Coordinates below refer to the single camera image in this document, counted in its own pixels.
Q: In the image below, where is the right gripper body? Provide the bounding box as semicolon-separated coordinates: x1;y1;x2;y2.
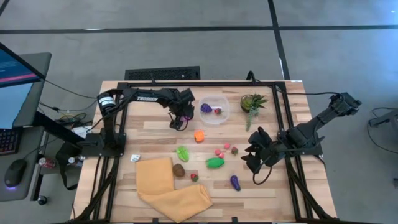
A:
253;126;282;167

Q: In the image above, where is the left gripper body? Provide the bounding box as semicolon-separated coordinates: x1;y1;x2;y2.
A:
167;88;196;124

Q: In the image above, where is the orange toy fruit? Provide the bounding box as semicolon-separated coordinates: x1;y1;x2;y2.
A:
193;129;206;144

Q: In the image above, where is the purple toy eggplant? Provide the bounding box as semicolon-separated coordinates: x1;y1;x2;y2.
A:
229;175;242;192

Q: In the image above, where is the light green toy vegetable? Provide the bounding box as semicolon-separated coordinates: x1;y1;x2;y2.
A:
175;145;190;163

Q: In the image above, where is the dark green toy vegetable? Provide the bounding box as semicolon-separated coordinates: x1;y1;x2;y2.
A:
205;157;225;169

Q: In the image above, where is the brown toy kiwi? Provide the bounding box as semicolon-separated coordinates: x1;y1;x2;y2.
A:
172;163;186;178

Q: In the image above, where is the clear plastic tupperware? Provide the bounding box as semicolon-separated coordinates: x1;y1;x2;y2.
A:
198;95;231;125

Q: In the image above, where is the potted green succulent plant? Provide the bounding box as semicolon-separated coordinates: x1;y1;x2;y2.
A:
239;93;269;132

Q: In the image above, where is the yellow waffle cloth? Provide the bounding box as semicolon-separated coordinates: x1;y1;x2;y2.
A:
135;156;214;224

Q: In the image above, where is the white paper sheet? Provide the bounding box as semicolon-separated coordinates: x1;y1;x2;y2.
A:
71;124;94;139

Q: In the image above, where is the black floor stand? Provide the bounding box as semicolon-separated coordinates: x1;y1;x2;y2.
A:
368;107;398;128

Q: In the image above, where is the red soda can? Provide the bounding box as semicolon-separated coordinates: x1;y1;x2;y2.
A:
37;157;57;169

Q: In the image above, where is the grey desk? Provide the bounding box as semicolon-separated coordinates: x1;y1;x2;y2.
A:
0;52;53;202

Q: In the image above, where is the black computer mouse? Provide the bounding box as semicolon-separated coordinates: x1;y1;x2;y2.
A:
4;158;28;189

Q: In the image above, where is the black backlit keyboard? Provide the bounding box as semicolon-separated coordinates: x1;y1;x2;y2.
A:
0;128;22;156

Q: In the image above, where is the computer monitor with lit screen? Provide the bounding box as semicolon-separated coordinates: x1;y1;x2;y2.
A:
0;42;47;130

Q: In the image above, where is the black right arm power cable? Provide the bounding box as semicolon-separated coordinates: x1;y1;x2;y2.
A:
275;88;341;97

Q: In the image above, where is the black monitor cable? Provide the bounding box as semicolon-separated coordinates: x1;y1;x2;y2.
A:
40;77;99;100

